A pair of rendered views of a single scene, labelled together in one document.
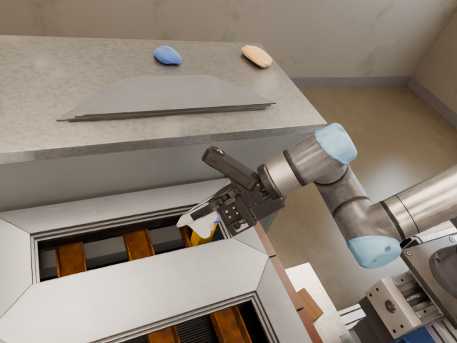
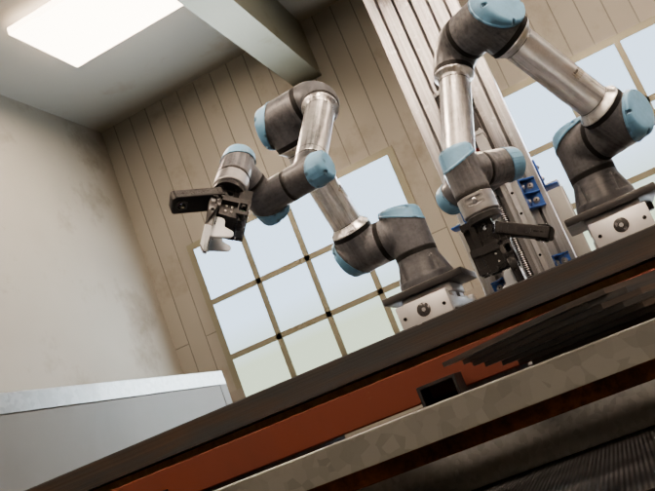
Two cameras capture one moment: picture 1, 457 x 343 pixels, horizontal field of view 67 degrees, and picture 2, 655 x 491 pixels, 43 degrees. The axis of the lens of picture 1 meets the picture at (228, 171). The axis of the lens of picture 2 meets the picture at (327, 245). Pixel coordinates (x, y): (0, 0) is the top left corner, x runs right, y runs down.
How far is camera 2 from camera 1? 164 cm
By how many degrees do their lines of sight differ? 67
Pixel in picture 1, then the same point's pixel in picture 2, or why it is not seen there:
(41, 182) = not seen: outside the picture
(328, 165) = (247, 157)
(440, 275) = (417, 278)
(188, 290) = not seen: hidden behind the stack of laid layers
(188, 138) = (112, 386)
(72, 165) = (15, 431)
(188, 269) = not seen: hidden behind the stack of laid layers
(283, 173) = (230, 170)
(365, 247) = (312, 158)
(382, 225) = (305, 153)
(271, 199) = (241, 193)
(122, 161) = (64, 428)
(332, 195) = (270, 184)
